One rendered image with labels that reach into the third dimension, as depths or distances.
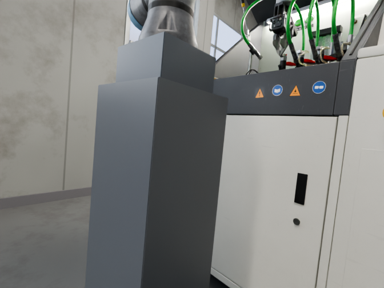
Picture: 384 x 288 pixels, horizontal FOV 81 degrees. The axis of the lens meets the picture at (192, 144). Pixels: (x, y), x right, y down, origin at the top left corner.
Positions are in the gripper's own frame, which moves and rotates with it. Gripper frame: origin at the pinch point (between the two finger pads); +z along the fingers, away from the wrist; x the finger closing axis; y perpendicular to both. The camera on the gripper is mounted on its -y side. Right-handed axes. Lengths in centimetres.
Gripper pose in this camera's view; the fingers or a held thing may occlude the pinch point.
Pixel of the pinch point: (280, 53)
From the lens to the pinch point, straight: 119.0
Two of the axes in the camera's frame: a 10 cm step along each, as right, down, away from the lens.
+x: 6.7, 1.1, -7.3
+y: -7.4, -0.4, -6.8
